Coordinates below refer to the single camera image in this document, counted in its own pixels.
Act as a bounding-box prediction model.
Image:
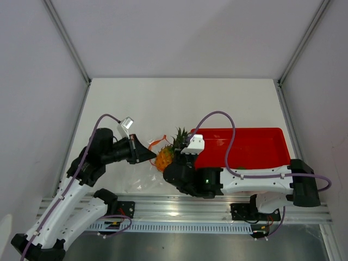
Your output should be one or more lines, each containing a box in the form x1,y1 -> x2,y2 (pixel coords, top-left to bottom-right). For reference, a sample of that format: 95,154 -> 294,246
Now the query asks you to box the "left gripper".
102,134 -> 157,164

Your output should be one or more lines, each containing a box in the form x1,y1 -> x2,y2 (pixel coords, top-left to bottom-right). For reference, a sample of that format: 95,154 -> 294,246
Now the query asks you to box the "toy pineapple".
154,128 -> 189,173

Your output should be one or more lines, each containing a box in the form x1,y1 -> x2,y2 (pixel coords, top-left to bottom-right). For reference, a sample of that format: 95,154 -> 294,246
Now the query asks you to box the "clear zip top bag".
123,134 -> 172,194

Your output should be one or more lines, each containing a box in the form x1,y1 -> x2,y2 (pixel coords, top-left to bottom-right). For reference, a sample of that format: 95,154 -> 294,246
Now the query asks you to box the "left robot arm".
11,128 -> 156,260

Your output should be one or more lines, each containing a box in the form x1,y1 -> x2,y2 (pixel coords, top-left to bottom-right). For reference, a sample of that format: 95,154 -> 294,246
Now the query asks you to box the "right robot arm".
163,154 -> 321,220

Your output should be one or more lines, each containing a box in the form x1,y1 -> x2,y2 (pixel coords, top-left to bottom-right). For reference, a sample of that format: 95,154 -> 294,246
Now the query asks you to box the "red plastic tray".
195,128 -> 290,170

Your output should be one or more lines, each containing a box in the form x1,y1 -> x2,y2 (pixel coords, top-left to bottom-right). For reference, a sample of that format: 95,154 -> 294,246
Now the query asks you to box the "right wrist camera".
181,134 -> 205,155

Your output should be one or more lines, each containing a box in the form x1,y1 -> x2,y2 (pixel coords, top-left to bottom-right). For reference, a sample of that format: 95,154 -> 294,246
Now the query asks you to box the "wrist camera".
117,117 -> 134,138
181,134 -> 205,155

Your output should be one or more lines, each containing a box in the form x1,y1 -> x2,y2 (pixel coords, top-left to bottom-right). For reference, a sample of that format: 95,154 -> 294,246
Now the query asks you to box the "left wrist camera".
117,117 -> 134,138

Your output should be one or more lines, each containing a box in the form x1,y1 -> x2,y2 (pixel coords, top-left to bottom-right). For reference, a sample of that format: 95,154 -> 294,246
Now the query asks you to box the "aluminium mounting rail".
36,194 -> 333,225

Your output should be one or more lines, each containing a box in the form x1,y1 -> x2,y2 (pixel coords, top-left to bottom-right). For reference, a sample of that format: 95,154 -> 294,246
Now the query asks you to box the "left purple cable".
18,113 -> 122,261

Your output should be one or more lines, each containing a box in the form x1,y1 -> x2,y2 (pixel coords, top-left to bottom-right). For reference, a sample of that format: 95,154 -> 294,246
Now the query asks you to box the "purple cable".
187,110 -> 332,193
18,113 -> 122,261

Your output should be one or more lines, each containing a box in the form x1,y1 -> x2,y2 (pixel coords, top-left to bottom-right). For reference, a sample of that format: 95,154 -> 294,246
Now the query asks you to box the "white slotted cable duct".
86,221 -> 253,234

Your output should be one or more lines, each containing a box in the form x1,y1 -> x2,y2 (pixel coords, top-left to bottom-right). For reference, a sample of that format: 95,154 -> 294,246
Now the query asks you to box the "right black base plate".
230,203 -> 281,223

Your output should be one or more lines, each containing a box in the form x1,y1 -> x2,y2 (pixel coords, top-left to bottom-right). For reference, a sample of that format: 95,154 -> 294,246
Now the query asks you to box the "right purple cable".
187,110 -> 332,193

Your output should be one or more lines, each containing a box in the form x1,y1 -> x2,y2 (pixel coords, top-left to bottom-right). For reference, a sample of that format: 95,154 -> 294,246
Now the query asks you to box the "left aluminium corner post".
42,0 -> 91,85

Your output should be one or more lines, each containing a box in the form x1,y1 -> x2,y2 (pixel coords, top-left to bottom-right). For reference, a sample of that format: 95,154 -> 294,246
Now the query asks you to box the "aluminium corner post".
277,0 -> 334,85
42,0 -> 91,85

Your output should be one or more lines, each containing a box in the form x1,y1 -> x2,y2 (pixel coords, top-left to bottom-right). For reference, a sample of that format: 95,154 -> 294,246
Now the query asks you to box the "right aluminium corner post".
277,0 -> 334,85

